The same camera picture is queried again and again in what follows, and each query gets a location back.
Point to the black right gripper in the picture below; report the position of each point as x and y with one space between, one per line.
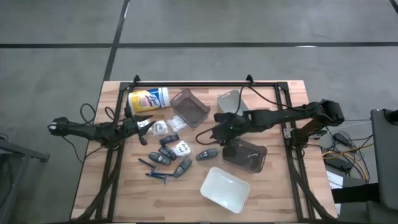
230 127

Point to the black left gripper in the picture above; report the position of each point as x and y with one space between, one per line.
131 128

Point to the white clear-wrapped packet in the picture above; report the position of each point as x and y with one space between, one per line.
158 127
181 148
177 124

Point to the smoke translucent plastic bin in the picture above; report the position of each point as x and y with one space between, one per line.
242 162
189 109

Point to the white plastic bin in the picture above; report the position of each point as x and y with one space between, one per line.
224 189

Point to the grey handheld vacuum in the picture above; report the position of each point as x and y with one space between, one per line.
183 168

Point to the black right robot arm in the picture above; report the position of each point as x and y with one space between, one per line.
280 116

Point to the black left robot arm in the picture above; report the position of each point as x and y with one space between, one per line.
93 132

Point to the black travel bottle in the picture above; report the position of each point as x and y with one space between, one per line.
254 160

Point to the yellow white wipes canister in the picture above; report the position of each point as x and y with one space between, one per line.
146 100

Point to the light grey translucent bin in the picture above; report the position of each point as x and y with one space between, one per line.
228 101

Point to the white paper label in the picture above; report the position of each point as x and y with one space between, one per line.
334 180

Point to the black power adapter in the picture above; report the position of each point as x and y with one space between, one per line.
339 164

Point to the grey metal stand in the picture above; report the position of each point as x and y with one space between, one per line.
25 154

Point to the dark grey chair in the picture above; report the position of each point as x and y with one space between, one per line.
357 193

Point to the grey equipment cart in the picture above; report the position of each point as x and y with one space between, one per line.
385 155

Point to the black frame bracket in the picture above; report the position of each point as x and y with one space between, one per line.
136 79
249 79

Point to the silver corner bracket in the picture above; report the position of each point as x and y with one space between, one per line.
287 133

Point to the black aluminium rig frame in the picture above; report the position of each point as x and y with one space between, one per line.
202 84

